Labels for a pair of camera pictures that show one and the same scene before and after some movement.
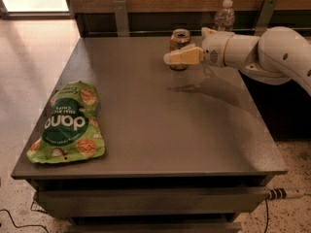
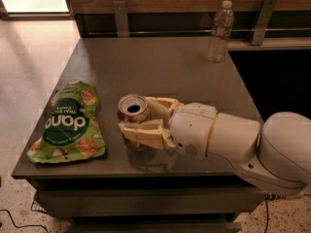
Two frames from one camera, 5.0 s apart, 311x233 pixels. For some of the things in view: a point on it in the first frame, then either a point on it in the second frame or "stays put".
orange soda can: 179,39 to 133,107
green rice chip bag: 72,128 stays put
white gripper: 214,48 to 191,128
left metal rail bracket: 121,17 stays put
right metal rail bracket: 266,12 stays put
